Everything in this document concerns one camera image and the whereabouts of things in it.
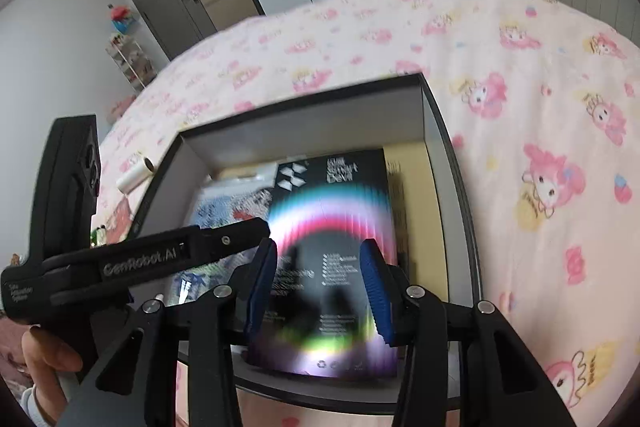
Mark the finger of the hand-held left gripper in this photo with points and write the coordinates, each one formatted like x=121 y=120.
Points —
x=235 y=239

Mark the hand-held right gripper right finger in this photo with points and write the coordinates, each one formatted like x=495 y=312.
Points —
x=377 y=292

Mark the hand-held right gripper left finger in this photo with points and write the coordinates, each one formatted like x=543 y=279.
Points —
x=262 y=287

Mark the black box with rainbow print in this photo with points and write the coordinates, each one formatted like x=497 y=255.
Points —
x=340 y=187

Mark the grey cardboard box container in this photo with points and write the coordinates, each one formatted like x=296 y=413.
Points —
x=300 y=127

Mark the person's left forearm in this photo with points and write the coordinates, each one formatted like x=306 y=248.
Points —
x=42 y=413

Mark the person's left hand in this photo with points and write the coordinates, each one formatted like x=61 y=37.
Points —
x=42 y=354

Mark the blue patterned packet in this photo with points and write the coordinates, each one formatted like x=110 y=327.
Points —
x=220 y=207

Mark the white flat packet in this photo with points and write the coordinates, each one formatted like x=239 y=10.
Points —
x=245 y=177

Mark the white lint roller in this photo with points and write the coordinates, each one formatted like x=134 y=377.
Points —
x=134 y=173

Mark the white shelf rack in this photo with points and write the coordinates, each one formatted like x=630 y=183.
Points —
x=131 y=62

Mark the red and blue plush toy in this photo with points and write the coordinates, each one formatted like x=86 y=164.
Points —
x=121 y=17

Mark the pink printed blanket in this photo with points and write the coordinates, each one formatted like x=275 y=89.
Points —
x=500 y=107

